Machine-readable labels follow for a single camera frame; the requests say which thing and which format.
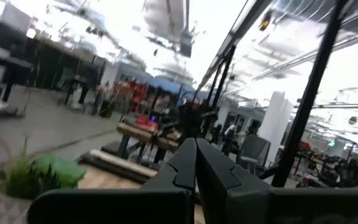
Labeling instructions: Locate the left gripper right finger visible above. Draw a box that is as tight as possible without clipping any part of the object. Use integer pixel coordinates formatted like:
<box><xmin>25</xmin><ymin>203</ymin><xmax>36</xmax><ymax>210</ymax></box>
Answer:
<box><xmin>196</xmin><ymin>138</ymin><xmax>276</xmax><ymax>224</ymax></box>

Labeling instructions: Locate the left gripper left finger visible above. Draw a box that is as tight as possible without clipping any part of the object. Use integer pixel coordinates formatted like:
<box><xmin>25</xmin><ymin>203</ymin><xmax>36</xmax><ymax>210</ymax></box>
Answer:
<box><xmin>140</xmin><ymin>138</ymin><xmax>196</xmax><ymax>224</ymax></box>

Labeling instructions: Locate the gray chair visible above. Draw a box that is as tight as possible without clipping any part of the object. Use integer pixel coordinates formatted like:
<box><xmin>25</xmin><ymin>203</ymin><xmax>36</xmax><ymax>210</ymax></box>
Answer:
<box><xmin>237</xmin><ymin>134</ymin><xmax>272</xmax><ymax>175</ymax></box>

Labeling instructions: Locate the person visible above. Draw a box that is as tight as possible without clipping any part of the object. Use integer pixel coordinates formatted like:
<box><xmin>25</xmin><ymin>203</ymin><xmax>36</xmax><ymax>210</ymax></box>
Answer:
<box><xmin>224</xmin><ymin>123</ymin><xmax>239</xmax><ymax>156</ymax></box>
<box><xmin>96</xmin><ymin>80</ymin><xmax>113</xmax><ymax>118</ymax></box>

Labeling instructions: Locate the wooden workbench table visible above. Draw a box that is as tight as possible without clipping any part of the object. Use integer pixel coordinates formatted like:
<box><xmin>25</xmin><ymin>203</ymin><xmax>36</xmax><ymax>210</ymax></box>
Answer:
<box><xmin>116</xmin><ymin>121</ymin><xmax>181</xmax><ymax>164</ymax></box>

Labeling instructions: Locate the succulent in white patterned pot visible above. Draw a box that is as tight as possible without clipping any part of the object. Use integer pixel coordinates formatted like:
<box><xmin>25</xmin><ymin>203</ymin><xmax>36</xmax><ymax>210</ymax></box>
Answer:
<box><xmin>0</xmin><ymin>136</ymin><xmax>87</xmax><ymax>224</ymax></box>

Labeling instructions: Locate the black metal rig frame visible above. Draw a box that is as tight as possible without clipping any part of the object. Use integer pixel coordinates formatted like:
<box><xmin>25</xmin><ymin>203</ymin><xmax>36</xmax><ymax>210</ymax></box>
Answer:
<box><xmin>197</xmin><ymin>0</ymin><xmax>352</xmax><ymax>188</ymax></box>

